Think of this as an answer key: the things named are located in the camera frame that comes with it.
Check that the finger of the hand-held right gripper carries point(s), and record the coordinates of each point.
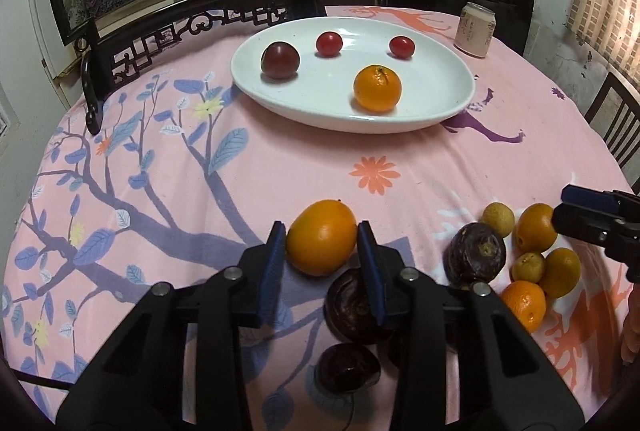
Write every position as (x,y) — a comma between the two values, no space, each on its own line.
(585,197)
(585,223)

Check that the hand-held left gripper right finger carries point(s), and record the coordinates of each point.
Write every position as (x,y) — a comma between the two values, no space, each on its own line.
(372,276)

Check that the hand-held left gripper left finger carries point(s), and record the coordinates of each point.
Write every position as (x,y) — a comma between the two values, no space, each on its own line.
(272,271)

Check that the dark brown water chestnut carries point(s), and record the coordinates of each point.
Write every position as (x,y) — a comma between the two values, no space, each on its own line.
(350,311)

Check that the small orange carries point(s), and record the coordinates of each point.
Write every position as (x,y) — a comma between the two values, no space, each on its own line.
(536,227)

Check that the yellowish orange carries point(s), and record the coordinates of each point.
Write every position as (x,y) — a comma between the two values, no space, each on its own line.
(560,272)

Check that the large orange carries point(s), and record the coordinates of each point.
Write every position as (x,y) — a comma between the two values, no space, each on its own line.
(322,236)

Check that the tan longan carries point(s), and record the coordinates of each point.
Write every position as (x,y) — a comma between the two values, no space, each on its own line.
(498,219)
(527,267)

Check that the dark passion fruit bottom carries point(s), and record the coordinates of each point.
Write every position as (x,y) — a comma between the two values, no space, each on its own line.
(347,368)

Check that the small orange mandarin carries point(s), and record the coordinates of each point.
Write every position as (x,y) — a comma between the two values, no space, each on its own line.
(523,304)

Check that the dark purple passion fruit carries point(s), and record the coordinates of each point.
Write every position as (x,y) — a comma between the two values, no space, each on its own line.
(475,253)

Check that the white oval plate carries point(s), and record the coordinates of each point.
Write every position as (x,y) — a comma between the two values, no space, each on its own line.
(325,86)

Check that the person's right hand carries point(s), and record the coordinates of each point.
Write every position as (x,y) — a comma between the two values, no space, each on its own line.
(632,333)

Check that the dark wooden chair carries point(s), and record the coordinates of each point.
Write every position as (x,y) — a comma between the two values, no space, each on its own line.
(617,121)

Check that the pink printed tablecloth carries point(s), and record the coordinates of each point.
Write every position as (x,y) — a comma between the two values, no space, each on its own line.
(200,191)

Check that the orange mandarin with stem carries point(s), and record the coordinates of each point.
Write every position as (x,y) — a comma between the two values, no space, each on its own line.
(377,88)

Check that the pale drink can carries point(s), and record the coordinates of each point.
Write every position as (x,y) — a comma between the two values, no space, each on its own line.
(474,30)

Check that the dark purple plum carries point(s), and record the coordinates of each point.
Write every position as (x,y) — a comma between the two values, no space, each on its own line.
(280,60)

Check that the red cherry tomato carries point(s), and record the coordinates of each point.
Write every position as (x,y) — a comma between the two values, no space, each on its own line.
(328,44)
(401,47)

